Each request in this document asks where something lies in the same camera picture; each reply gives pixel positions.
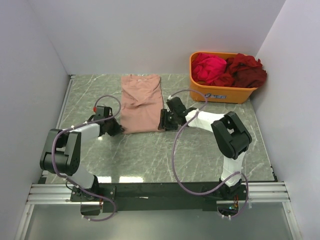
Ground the aluminium extrusion rail frame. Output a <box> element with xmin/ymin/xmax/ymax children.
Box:
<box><xmin>13</xmin><ymin>74</ymin><xmax>303</xmax><ymax>240</ymax></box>

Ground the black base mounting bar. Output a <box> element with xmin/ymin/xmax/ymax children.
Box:
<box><xmin>70</xmin><ymin>182</ymin><xmax>247</xmax><ymax>216</ymax></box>

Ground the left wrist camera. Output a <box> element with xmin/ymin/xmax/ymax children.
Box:
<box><xmin>93</xmin><ymin>105</ymin><xmax>113</xmax><ymax>121</ymax></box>

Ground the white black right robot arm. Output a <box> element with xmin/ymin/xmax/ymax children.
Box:
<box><xmin>158</xmin><ymin>107</ymin><xmax>252</xmax><ymax>200</ymax></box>

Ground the dark red crumpled t-shirt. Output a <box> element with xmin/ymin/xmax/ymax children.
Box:
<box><xmin>213</xmin><ymin>53</ymin><xmax>267</xmax><ymax>88</ymax></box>

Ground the dusty pink printed t-shirt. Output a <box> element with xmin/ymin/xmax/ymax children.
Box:
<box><xmin>120</xmin><ymin>74</ymin><xmax>164</xmax><ymax>134</ymax></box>

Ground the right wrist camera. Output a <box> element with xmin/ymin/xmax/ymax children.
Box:
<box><xmin>166</xmin><ymin>96</ymin><xmax>187</xmax><ymax>115</ymax></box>

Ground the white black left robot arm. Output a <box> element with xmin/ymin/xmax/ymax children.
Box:
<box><xmin>39</xmin><ymin>118</ymin><xmax>123</xmax><ymax>201</ymax></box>

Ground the orange plastic laundry basket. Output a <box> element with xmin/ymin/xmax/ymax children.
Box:
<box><xmin>189</xmin><ymin>51</ymin><xmax>257</xmax><ymax>104</ymax></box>

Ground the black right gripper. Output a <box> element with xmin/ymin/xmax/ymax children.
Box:
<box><xmin>157</xmin><ymin>109</ymin><xmax>178</xmax><ymax>131</ymax></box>

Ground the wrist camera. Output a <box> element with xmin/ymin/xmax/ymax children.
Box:
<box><xmin>166</xmin><ymin>96</ymin><xmax>187</xmax><ymax>115</ymax></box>
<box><xmin>93</xmin><ymin>105</ymin><xmax>113</xmax><ymax>121</ymax></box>

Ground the bright pink crumpled t-shirt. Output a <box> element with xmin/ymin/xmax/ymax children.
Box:
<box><xmin>191</xmin><ymin>53</ymin><xmax>227</xmax><ymax>86</ymax></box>

